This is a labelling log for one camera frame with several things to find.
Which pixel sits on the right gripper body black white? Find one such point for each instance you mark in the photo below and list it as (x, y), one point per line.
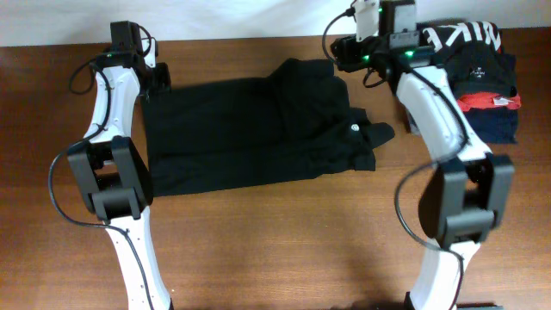
(360, 55)

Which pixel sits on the black t-shirt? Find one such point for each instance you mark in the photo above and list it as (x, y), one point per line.
(295, 124)

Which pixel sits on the black folded printed shirt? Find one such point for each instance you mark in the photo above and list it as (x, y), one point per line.
(473, 57)

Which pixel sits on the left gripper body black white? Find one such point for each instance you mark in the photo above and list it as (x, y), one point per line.
(157, 77)

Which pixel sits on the red folded garment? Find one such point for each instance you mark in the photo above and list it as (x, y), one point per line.
(488, 100)

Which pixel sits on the grey folded garment bottom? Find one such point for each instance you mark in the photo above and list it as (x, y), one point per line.
(413, 128)

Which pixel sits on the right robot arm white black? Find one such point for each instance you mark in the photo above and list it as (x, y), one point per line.
(466, 196)

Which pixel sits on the navy folded garment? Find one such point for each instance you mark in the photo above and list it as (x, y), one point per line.
(496, 125)

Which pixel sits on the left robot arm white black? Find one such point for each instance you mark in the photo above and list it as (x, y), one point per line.
(111, 176)

